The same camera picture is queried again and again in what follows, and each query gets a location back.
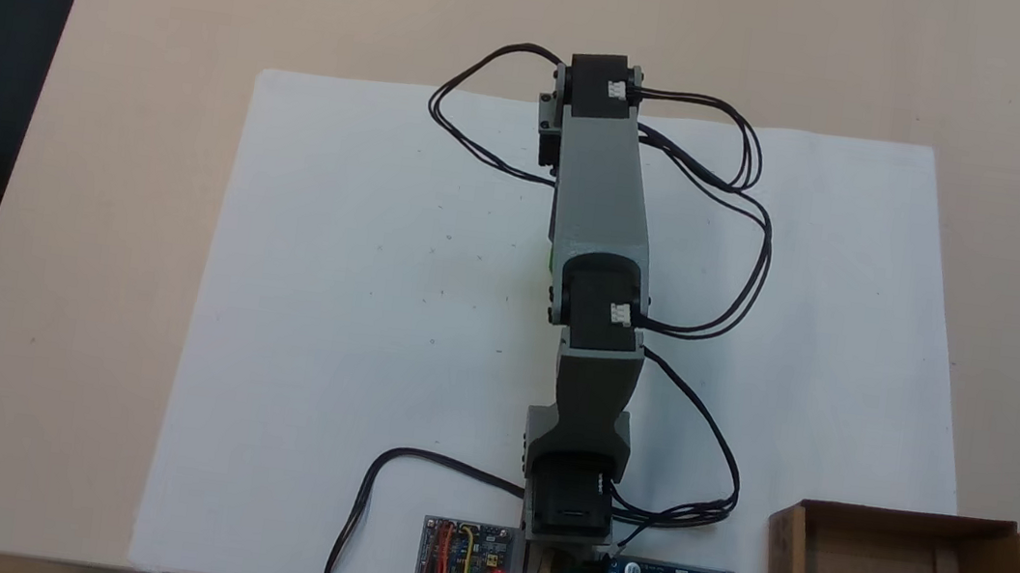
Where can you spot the green dice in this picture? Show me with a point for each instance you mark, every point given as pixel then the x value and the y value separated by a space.
pixel 550 262

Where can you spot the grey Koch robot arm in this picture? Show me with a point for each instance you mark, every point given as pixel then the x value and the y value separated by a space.
pixel 603 201

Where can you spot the green circuit board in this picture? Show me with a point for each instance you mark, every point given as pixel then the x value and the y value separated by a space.
pixel 482 556

